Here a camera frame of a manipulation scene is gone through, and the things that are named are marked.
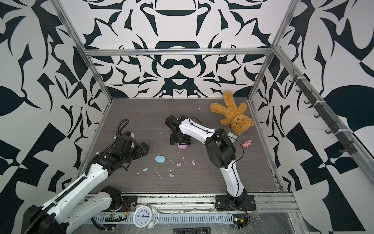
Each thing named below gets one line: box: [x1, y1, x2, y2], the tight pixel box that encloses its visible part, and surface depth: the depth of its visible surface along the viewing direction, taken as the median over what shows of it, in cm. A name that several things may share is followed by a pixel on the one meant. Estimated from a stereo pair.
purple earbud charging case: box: [177, 142, 188, 150], surface depth 95 cm
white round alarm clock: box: [131, 205, 159, 229], surface depth 70 cm
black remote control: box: [172, 227, 212, 234], surface depth 68 cm
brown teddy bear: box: [209, 90, 255, 136], surface depth 105 cm
